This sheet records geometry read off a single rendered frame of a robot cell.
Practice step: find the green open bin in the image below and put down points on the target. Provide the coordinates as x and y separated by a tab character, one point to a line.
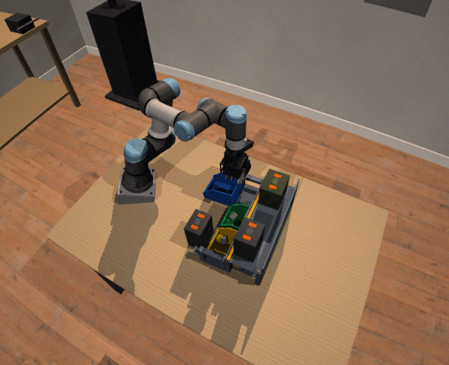
240	209

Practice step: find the yellow open bin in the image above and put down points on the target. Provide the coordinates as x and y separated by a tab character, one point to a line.
215	242

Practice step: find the blue bin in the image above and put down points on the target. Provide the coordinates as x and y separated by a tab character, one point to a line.
224	187

